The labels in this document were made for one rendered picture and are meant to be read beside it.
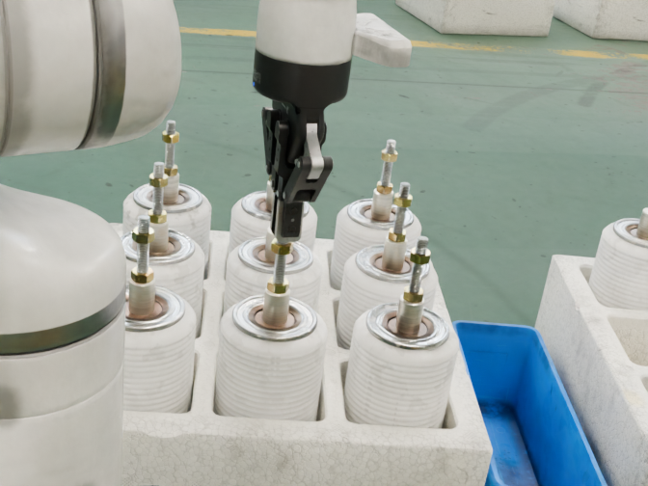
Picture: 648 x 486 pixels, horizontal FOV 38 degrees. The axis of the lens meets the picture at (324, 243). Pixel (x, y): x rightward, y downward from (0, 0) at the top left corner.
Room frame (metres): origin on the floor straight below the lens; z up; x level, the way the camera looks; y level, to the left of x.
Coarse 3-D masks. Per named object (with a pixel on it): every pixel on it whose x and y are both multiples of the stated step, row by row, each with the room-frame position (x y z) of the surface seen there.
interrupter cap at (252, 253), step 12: (252, 240) 0.85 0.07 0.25; (264, 240) 0.86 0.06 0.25; (240, 252) 0.82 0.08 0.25; (252, 252) 0.83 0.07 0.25; (264, 252) 0.84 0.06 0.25; (300, 252) 0.84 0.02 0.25; (252, 264) 0.80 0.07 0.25; (264, 264) 0.80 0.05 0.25; (288, 264) 0.81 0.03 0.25; (300, 264) 0.81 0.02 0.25
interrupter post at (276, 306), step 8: (288, 288) 0.71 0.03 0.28; (264, 296) 0.71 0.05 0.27; (272, 296) 0.70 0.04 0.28; (280, 296) 0.70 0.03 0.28; (288, 296) 0.71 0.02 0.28; (264, 304) 0.71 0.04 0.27; (272, 304) 0.70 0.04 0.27; (280, 304) 0.70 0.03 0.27; (288, 304) 0.71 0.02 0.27; (264, 312) 0.71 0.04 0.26; (272, 312) 0.70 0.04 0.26; (280, 312) 0.70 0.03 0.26; (264, 320) 0.70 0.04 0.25; (272, 320) 0.70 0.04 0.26; (280, 320) 0.70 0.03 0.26
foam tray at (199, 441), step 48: (336, 336) 0.81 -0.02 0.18; (336, 384) 0.73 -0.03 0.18; (144, 432) 0.63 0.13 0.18; (192, 432) 0.63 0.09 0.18; (240, 432) 0.64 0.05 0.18; (288, 432) 0.65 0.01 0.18; (336, 432) 0.65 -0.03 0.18; (384, 432) 0.66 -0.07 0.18; (432, 432) 0.67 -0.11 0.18; (480, 432) 0.68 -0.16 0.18; (144, 480) 0.63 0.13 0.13; (192, 480) 0.63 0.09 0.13; (240, 480) 0.63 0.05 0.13; (288, 480) 0.64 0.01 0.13; (336, 480) 0.64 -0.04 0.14; (384, 480) 0.65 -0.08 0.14; (432, 480) 0.65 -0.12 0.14; (480, 480) 0.66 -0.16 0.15
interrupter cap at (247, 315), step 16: (240, 304) 0.72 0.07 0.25; (256, 304) 0.73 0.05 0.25; (304, 304) 0.74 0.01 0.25; (240, 320) 0.70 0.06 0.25; (256, 320) 0.70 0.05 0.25; (288, 320) 0.71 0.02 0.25; (304, 320) 0.71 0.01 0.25; (256, 336) 0.68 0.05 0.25; (272, 336) 0.68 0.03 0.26; (288, 336) 0.68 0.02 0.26; (304, 336) 0.69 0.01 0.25
